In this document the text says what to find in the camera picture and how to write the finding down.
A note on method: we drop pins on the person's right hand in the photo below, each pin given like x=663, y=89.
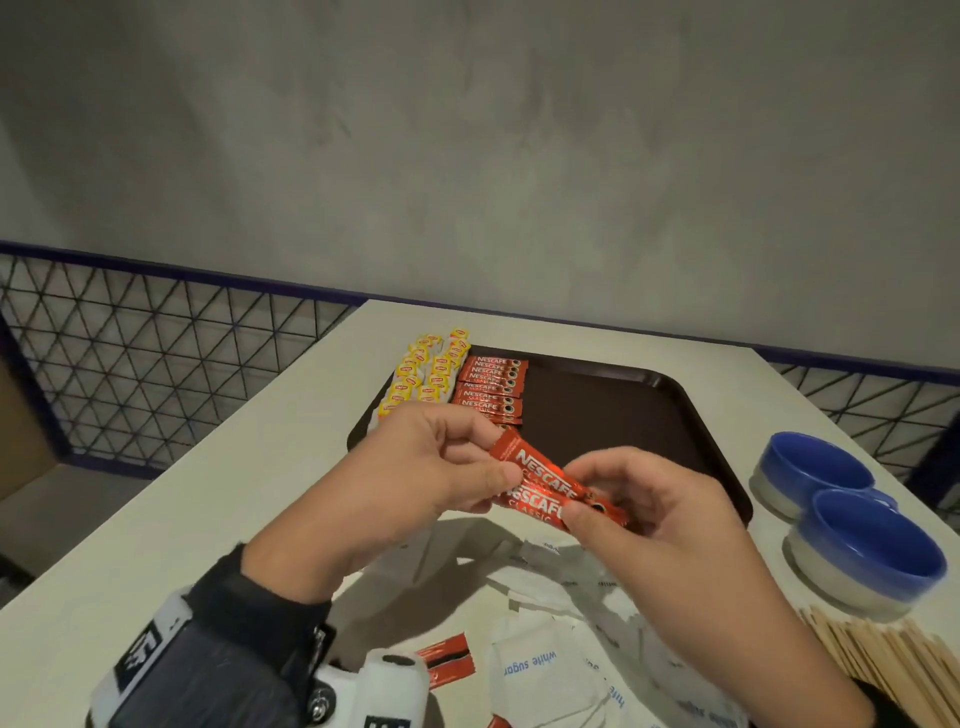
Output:
x=712, y=585

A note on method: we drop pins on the person's left hand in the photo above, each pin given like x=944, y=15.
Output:
x=375, y=495

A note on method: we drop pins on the row of red Nescafe sachets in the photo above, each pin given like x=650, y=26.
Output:
x=487, y=386

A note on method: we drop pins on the red coffee stick sachet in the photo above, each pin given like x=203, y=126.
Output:
x=540, y=465
x=536, y=504

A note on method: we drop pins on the pile of red coffee sticks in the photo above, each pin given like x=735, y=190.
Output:
x=446, y=660

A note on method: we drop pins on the pile of white sugar sachets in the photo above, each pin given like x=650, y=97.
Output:
x=540, y=675

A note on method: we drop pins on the pile of wooden stirrers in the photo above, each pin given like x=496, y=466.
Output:
x=892, y=667

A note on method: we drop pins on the brown plastic tray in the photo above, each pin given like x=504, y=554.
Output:
x=600, y=405

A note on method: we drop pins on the blue and white bowl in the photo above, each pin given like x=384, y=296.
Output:
x=862, y=547
x=810, y=465

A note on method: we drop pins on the brown cardboard box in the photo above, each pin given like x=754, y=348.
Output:
x=22, y=435

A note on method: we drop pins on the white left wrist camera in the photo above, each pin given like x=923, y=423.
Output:
x=382, y=690

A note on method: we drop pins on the black metal furniture frame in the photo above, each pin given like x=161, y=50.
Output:
x=15, y=574

